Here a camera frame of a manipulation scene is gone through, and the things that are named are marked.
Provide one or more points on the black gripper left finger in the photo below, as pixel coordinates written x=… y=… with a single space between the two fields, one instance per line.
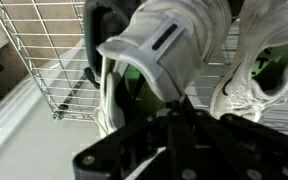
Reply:
x=134 y=146

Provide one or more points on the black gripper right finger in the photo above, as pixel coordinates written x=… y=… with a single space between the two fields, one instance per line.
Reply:
x=237 y=143

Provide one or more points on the white shoe with slotted heel tab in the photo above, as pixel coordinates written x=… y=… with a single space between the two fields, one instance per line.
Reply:
x=170 y=56

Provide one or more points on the white Nike shoe green insole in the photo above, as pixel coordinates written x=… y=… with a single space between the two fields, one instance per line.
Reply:
x=240 y=86

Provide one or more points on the black shoe plain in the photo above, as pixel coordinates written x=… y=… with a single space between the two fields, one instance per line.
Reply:
x=95 y=36

